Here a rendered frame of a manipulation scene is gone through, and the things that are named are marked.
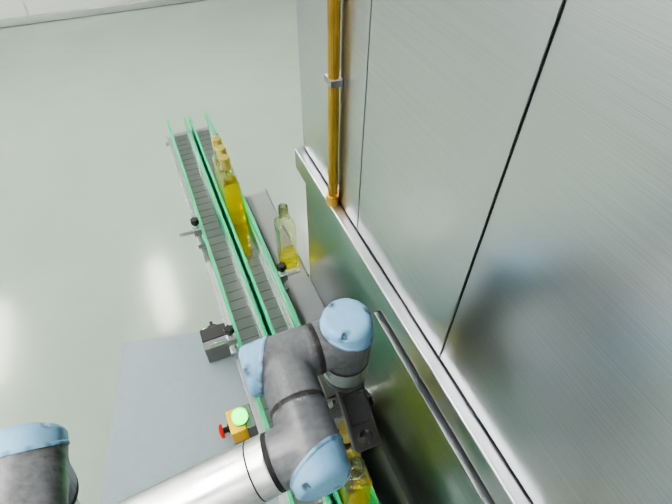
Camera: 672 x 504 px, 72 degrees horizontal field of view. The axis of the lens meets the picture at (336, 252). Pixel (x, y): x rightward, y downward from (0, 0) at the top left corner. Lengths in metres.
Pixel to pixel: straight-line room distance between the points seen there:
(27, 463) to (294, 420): 0.36
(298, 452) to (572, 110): 0.45
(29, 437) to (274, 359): 0.35
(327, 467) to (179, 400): 0.99
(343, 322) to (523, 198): 0.29
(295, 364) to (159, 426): 0.92
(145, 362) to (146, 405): 0.15
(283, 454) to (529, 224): 0.38
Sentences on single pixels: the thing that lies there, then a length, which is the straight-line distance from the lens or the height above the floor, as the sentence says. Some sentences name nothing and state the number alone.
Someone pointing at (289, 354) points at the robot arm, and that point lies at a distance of 0.64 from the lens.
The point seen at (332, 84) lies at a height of 1.68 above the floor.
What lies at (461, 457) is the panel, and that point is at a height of 1.32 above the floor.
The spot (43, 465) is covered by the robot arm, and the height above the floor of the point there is 1.43.
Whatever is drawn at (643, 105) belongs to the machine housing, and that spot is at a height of 1.91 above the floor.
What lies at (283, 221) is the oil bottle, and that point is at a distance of 1.42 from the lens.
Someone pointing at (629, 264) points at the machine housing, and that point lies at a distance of 0.43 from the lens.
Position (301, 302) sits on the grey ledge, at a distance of 1.48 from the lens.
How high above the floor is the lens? 2.07
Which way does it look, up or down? 48 degrees down
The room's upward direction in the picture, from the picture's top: 1 degrees clockwise
